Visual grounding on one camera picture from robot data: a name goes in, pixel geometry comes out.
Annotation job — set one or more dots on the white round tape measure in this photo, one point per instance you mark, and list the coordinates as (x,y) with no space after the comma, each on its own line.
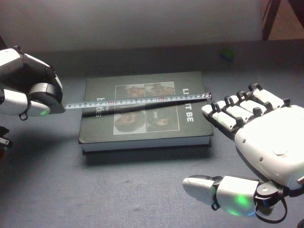
(133,101)

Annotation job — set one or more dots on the grey table cloth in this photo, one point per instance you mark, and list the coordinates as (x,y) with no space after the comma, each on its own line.
(142,202)

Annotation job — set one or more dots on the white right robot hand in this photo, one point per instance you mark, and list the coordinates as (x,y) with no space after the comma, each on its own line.
(270,142)

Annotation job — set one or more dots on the dark wooden chair leg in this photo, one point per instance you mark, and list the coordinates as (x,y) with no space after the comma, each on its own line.
(270,21)

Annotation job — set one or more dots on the black hardcover Beatles book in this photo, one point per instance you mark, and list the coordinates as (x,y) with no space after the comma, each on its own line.
(99,133)

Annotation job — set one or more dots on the green and blue block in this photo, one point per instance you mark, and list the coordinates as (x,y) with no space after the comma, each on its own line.
(226,54)

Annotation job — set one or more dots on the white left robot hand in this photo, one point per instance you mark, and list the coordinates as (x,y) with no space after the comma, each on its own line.
(12,102)

